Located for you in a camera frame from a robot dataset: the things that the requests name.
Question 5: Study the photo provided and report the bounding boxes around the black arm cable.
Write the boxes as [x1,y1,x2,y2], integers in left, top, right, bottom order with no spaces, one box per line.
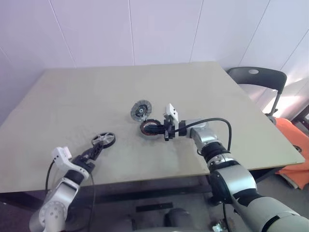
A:
[175,117,233,232]
[45,160,97,218]

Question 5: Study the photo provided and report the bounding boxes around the black rotor silver spokes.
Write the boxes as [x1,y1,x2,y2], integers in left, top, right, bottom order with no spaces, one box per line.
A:
[91,131,116,148]

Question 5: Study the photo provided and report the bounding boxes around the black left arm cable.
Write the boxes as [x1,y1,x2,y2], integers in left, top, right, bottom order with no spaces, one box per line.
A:
[45,160,97,218]

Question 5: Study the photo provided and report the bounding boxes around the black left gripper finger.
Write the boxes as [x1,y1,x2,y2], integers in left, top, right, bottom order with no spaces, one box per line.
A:
[91,143,103,160]
[84,145,97,159]

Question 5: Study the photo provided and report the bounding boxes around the grey rounded shape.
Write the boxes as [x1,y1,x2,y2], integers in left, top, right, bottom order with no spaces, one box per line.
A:
[164,209,191,232]

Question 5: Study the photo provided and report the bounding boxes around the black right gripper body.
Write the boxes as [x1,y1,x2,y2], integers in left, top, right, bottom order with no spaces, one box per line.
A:
[162,115,178,142]

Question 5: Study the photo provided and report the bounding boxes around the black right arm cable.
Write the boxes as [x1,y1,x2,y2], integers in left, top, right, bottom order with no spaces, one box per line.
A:
[175,117,233,232]

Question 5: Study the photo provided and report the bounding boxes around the silver motor housing copper coils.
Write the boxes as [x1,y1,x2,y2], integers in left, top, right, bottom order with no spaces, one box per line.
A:
[138,119,162,140]

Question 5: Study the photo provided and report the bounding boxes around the black plastic chair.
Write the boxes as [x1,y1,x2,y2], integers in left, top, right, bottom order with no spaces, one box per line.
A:
[226,67,288,124]

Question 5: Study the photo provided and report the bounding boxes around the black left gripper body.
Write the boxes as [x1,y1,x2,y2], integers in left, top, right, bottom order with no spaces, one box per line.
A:
[72,154,96,174]

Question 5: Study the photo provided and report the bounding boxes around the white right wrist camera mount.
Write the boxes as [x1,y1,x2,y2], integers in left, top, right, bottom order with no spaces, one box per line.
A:
[165,103,181,137]

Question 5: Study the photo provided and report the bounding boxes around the grey round disc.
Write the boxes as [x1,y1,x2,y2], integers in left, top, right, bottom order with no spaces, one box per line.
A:
[130,100,153,122]

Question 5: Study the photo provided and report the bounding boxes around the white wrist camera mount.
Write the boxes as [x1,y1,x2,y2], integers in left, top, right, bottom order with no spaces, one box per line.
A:
[51,146,89,182]
[165,103,181,137]

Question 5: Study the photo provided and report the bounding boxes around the dark metal frame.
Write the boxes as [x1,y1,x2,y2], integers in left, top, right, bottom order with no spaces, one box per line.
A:
[288,106,309,131]

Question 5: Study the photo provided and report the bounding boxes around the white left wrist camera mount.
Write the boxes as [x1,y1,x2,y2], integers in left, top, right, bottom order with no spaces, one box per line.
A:
[51,146,89,182]

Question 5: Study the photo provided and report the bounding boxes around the orange cloth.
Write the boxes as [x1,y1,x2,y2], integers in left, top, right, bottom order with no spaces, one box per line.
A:
[275,117,309,190]

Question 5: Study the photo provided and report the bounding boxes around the black flat bar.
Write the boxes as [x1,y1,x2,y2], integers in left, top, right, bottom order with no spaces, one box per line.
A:
[135,202,174,213]

